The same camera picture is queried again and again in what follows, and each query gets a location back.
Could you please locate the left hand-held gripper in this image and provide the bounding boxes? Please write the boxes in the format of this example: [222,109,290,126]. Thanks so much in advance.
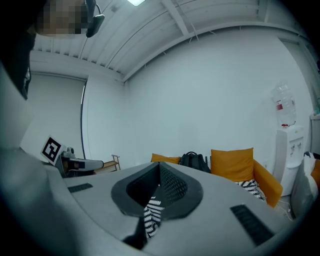
[40,134,105,179]

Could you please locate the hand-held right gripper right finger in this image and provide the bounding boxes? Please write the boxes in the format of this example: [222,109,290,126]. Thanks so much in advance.
[146,161,295,256]

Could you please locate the clear water bottle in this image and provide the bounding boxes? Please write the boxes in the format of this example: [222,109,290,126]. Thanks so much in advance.
[271,79,298,128]

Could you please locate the grey beanbag chair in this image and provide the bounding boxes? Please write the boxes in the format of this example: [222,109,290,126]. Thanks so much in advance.
[289,151,320,220]

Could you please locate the orange sofa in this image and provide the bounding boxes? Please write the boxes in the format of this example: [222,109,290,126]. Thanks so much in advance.
[150,147,284,209]

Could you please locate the orange beanbag cushion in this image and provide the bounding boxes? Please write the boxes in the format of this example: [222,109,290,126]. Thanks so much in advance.
[310,159,320,191]

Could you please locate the black head-worn camera mount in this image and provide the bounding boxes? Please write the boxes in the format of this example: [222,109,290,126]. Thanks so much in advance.
[84,0,106,38]

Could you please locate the white cabinet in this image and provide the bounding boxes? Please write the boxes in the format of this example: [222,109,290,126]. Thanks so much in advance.
[309,112,320,156]

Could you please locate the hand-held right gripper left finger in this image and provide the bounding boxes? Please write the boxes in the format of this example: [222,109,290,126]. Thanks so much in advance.
[63,161,161,256]

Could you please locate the person's black shirt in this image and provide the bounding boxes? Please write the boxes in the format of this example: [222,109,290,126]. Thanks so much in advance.
[0,32,37,101]

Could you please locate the wooden shelf rack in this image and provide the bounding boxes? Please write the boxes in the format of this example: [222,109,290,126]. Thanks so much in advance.
[93,154,121,175]

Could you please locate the white roller blind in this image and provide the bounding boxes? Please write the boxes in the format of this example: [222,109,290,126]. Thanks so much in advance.
[26,72,88,161]

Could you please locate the black garment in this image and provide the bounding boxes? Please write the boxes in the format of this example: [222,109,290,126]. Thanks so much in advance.
[179,151,212,174]

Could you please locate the large orange pillow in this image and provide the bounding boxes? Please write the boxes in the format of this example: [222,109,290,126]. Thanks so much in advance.
[210,147,255,183]
[150,153,181,165]

